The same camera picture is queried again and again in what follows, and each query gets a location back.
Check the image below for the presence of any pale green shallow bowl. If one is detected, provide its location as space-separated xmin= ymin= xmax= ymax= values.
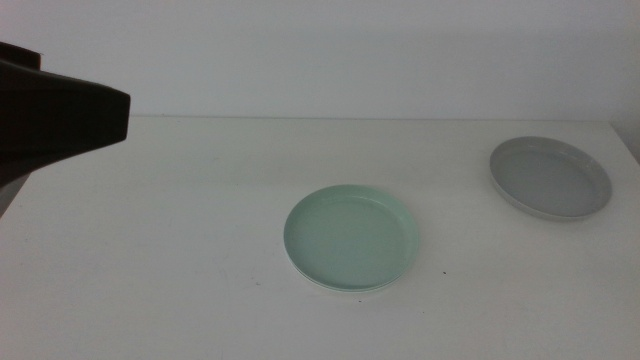
xmin=283 ymin=183 xmax=420 ymax=292

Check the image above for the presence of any grey shallow bowl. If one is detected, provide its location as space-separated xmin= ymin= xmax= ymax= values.
xmin=488 ymin=135 xmax=614 ymax=223

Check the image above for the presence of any white shallow bowl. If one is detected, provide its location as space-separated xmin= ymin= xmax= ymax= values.
xmin=287 ymin=259 xmax=416 ymax=295

